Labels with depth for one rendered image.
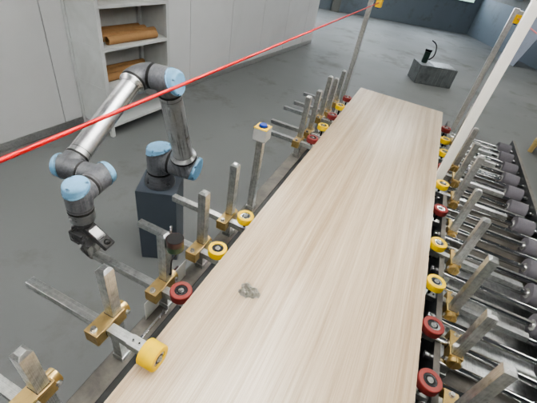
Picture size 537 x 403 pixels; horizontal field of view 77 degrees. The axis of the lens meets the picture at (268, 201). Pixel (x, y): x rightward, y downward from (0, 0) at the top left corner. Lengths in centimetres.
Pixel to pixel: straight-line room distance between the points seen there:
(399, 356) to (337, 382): 26
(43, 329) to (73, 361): 29
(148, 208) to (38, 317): 88
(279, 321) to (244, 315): 13
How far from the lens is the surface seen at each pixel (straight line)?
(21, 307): 258
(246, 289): 132
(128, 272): 144
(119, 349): 136
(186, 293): 130
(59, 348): 235
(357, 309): 140
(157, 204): 227
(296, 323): 128
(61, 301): 129
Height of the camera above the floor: 196
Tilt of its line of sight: 38 degrees down
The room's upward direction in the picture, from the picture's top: 11 degrees clockwise
